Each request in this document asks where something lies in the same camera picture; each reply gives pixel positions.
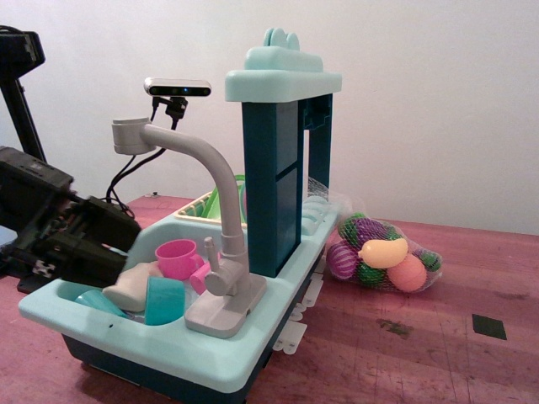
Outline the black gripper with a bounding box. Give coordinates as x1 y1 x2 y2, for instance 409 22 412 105
1 146 141 288

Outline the grey faucet lever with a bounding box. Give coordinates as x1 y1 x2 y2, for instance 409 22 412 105
204 237 230 296

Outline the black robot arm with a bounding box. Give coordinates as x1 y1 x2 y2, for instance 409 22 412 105
1 26 141 294

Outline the white toy soap bar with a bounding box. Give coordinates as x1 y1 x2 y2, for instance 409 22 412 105
102 261 163 312

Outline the pink toy cup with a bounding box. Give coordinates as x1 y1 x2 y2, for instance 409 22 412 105
155 239 204 281

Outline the cream dish rack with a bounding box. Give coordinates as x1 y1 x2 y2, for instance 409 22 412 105
173 191 221 225

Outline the teal toy cup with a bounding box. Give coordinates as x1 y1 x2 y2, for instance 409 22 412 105
144 277 185 326

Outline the green toy plate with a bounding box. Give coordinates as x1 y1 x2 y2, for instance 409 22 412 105
201 174 247 224

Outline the teal toy kitchen sink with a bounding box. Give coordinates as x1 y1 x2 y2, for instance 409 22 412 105
19 29 342 403

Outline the grey toy faucet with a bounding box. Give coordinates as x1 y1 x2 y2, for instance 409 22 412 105
112 117 267 339

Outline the mesh bag of toy food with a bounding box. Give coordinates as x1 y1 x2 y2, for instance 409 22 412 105
302 178 443 293

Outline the yellow toy fruit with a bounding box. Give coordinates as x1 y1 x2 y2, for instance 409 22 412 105
358 238 408 269

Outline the orange toy egg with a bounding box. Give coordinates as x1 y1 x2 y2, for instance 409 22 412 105
387 254 427 292

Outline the black tape patch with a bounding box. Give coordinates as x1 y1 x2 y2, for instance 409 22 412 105
472 314 507 340

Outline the black camera cable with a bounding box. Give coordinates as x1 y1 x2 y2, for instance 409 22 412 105
105 95 187 221

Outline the silver depth camera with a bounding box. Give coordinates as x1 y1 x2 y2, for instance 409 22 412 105
144 77 212 97

